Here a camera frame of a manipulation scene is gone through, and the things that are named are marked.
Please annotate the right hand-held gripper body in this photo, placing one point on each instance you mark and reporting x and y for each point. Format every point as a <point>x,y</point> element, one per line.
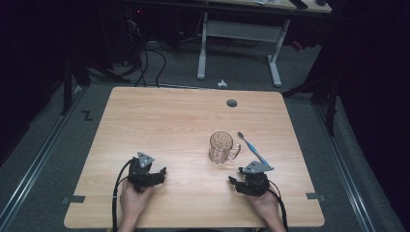
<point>255,183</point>

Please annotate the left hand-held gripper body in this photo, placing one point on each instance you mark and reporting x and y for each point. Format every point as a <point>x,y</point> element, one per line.
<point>141,176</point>

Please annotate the blue toothbrush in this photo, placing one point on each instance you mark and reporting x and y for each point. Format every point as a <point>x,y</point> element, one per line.
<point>254,150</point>

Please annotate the clear glass mug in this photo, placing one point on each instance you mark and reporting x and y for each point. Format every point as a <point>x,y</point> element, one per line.
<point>221,147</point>

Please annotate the person's right hand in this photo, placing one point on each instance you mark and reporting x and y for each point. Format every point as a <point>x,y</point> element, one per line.
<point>265,206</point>

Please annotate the person's left hand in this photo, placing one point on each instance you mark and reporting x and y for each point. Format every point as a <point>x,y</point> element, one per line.
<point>133,201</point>

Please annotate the grey tape strip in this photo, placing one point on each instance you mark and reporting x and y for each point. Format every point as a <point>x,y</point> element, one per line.
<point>75,199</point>
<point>315,196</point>

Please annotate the grey round table grommet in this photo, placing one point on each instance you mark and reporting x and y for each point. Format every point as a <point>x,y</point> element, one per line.
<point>231,103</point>

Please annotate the small white floor object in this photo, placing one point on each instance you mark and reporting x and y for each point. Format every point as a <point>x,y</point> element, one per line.
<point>222,84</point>

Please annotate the black metal stand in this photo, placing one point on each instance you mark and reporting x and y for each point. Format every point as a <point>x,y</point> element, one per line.
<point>332,103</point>
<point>67,87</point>

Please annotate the white-framed wooden desk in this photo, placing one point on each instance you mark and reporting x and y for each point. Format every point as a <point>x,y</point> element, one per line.
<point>241,30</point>

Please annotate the metal floor rail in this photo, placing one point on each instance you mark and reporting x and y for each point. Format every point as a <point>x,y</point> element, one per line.
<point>348,167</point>
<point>38,161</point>

